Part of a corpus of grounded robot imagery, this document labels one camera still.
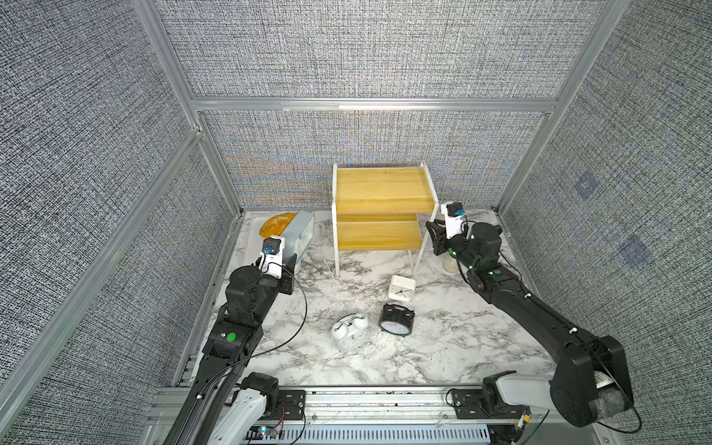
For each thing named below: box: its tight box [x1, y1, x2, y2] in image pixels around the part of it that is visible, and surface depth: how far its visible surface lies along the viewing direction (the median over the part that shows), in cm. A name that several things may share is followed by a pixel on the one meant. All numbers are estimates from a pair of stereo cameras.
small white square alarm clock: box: [387, 274, 417, 303], surface depth 92 cm
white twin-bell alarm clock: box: [331, 313, 370, 355], surface depth 78 cm
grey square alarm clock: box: [280, 210, 317, 276], surface depth 73 cm
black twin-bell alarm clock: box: [378, 303, 416, 338], surface depth 82 cm
